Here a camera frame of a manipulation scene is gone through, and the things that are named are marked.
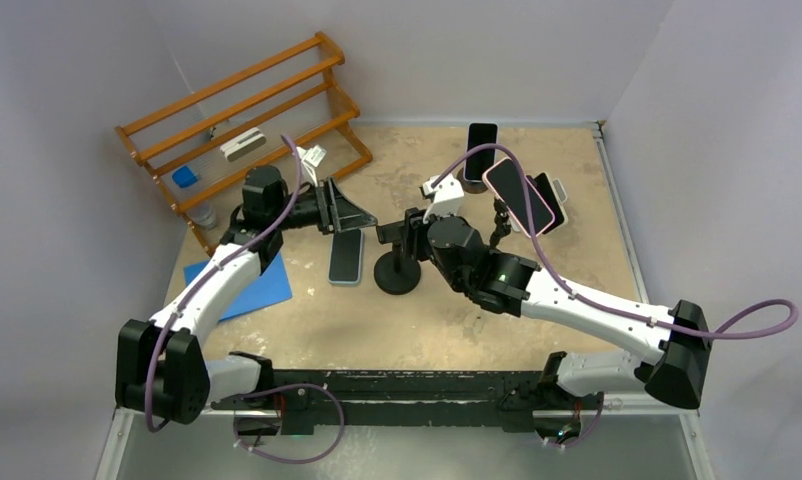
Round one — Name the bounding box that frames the white eraser block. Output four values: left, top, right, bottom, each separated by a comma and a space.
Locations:
219, 127, 267, 163

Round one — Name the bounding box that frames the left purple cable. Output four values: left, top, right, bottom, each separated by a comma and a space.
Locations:
142, 133, 304, 434

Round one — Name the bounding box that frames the clear plastic cup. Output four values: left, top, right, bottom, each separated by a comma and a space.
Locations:
187, 202, 218, 230

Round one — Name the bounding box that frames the orange wooden rack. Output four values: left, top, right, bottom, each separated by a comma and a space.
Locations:
115, 32, 373, 254

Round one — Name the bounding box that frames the black phone on silver stand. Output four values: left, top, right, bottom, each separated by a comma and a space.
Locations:
534, 172, 568, 235

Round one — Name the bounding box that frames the black phone on round stand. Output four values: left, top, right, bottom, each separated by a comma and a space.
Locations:
462, 122, 499, 182

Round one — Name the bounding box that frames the black base frame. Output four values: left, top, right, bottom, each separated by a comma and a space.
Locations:
219, 369, 601, 436

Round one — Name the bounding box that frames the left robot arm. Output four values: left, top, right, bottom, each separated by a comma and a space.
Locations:
115, 165, 377, 425

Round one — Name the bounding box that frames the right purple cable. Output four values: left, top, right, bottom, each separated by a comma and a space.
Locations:
430, 142, 800, 342

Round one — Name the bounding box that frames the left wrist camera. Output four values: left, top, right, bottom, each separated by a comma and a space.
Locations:
297, 145, 327, 186

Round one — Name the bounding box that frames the black phone stand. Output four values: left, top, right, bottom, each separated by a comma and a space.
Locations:
488, 198, 512, 249
373, 244, 421, 295

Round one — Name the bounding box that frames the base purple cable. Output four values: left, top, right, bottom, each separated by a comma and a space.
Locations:
232, 384, 347, 467

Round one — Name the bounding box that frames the silver phone stand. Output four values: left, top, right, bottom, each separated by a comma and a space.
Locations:
551, 178, 568, 204

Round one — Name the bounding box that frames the blue mat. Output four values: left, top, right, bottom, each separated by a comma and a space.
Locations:
175, 251, 292, 329

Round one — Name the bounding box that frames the light blue case phone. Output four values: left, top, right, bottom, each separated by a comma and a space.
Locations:
328, 229, 364, 286

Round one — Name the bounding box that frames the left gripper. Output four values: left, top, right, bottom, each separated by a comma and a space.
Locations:
271, 176, 375, 235

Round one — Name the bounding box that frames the blue cube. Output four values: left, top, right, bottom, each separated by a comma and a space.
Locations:
171, 165, 199, 189

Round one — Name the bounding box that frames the pink case phone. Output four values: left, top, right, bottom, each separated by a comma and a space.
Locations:
482, 158, 556, 237

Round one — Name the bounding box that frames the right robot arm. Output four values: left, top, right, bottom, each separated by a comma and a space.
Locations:
374, 208, 712, 410

